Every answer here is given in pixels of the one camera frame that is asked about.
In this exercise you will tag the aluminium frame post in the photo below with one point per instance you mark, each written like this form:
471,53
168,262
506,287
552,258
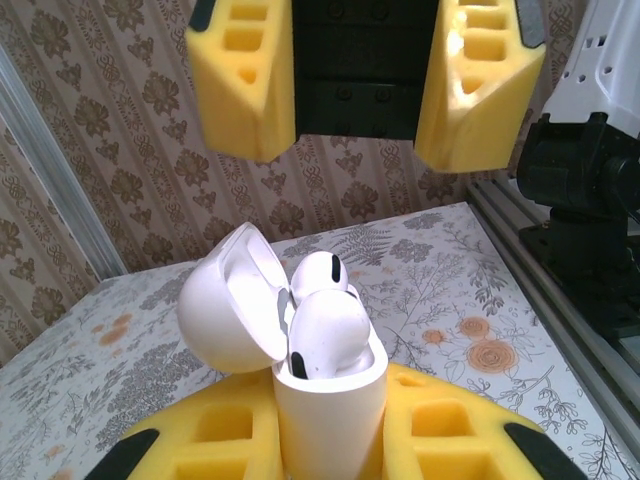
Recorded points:
55,175

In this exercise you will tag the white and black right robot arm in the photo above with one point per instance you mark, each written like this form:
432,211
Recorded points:
600,60

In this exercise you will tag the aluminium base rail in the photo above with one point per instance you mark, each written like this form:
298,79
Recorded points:
492,205

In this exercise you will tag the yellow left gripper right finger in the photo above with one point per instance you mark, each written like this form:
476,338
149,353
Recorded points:
450,425

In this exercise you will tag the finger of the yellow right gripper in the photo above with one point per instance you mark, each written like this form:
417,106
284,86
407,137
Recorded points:
475,100
240,90

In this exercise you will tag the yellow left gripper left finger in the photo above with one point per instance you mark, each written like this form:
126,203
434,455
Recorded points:
225,425

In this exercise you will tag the white earbud charging case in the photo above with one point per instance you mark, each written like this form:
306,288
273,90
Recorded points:
325,425

